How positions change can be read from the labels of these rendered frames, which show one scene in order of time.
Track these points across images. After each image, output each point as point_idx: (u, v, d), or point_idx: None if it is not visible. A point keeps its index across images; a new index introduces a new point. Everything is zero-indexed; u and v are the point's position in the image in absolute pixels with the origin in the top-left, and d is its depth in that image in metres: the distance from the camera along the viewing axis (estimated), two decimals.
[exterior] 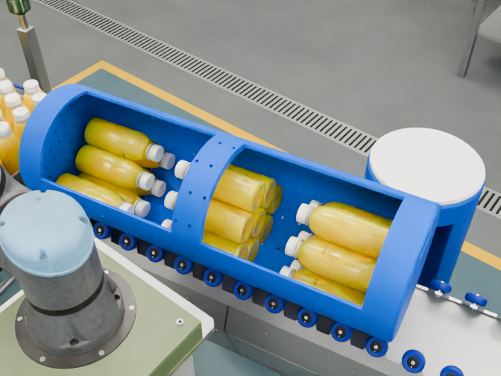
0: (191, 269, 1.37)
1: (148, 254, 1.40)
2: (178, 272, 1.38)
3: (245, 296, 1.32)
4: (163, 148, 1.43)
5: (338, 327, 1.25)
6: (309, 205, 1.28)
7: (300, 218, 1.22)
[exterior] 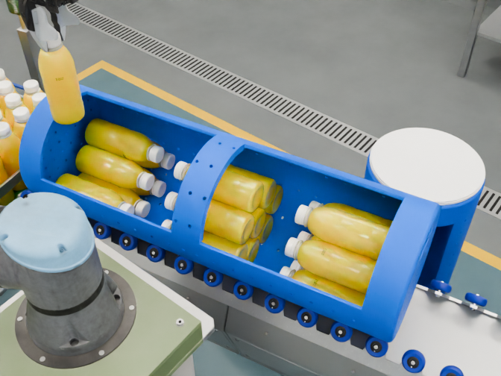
0: (191, 269, 1.37)
1: (148, 254, 1.40)
2: (178, 272, 1.38)
3: (245, 296, 1.32)
4: (163, 148, 1.43)
5: (338, 327, 1.25)
6: (309, 206, 1.29)
7: (299, 218, 1.22)
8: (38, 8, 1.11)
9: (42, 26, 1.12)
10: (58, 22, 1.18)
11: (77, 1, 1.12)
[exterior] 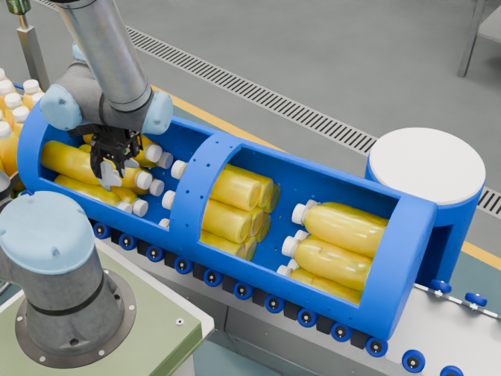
0: (191, 267, 1.37)
1: (149, 256, 1.40)
2: (180, 273, 1.38)
3: (247, 295, 1.32)
4: (161, 148, 1.44)
5: (337, 328, 1.25)
6: (306, 204, 1.29)
7: (296, 218, 1.23)
8: (106, 162, 1.30)
9: (109, 174, 1.32)
10: None
11: (138, 154, 1.31)
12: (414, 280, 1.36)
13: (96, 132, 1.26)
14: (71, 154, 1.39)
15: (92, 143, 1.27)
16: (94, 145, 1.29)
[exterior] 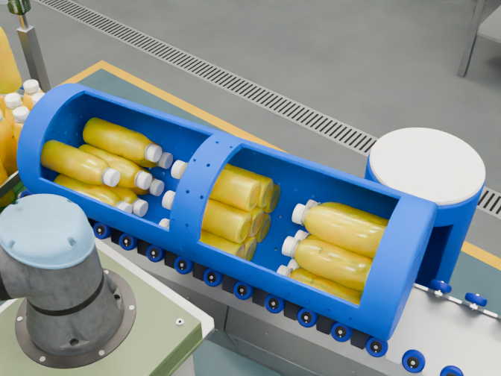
0: (191, 267, 1.37)
1: (149, 256, 1.40)
2: (180, 273, 1.38)
3: (247, 295, 1.32)
4: (161, 148, 1.44)
5: (337, 328, 1.25)
6: (306, 204, 1.29)
7: (296, 218, 1.23)
8: None
9: None
10: None
11: None
12: (414, 280, 1.36)
13: None
14: (72, 154, 1.39)
15: None
16: None
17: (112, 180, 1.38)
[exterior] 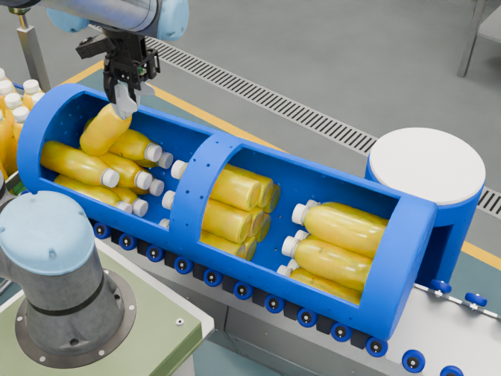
0: (191, 267, 1.37)
1: (149, 256, 1.40)
2: (180, 273, 1.38)
3: (247, 295, 1.32)
4: (161, 148, 1.44)
5: (337, 328, 1.25)
6: (306, 204, 1.29)
7: (296, 218, 1.23)
8: (120, 84, 1.21)
9: (123, 99, 1.23)
10: (134, 92, 1.28)
11: (155, 76, 1.22)
12: (414, 280, 1.36)
13: (110, 49, 1.16)
14: (71, 154, 1.39)
15: (105, 62, 1.18)
16: (107, 66, 1.19)
17: (112, 180, 1.38)
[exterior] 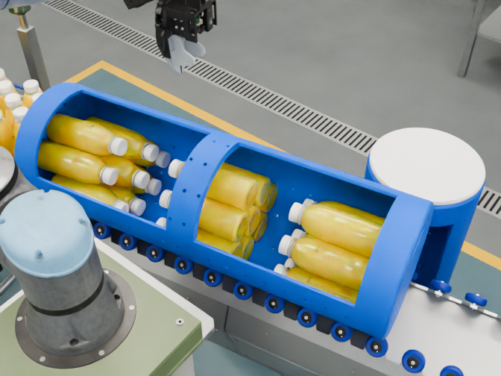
0: (191, 263, 1.37)
1: (150, 257, 1.40)
2: (183, 273, 1.38)
3: (247, 293, 1.32)
4: (158, 147, 1.44)
5: (336, 329, 1.25)
6: (303, 204, 1.29)
7: (293, 216, 1.23)
8: (174, 36, 1.08)
9: (178, 53, 1.10)
10: None
11: (211, 28, 1.08)
12: (414, 280, 1.35)
13: None
14: (68, 155, 1.39)
15: (157, 10, 1.04)
16: (159, 15, 1.06)
17: (111, 178, 1.38)
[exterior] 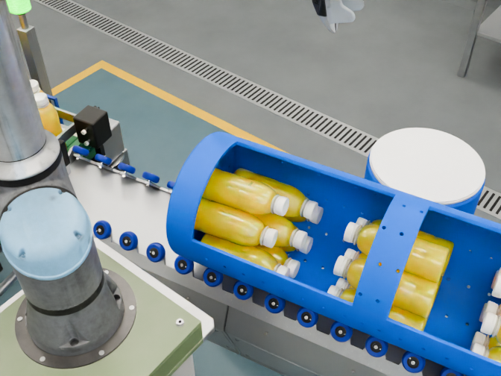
0: None
1: (151, 247, 1.40)
2: (188, 269, 1.37)
3: (247, 287, 1.32)
4: (317, 204, 1.31)
5: (336, 333, 1.25)
6: (499, 274, 1.16)
7: (499, 292, 1.10)
8: None
9: (335, 9, 0.98)
10: None
11: None
12: None
13: None
14: (224, 215, 1.26)
15: None
16: None
17: (273, 241, 1.25)
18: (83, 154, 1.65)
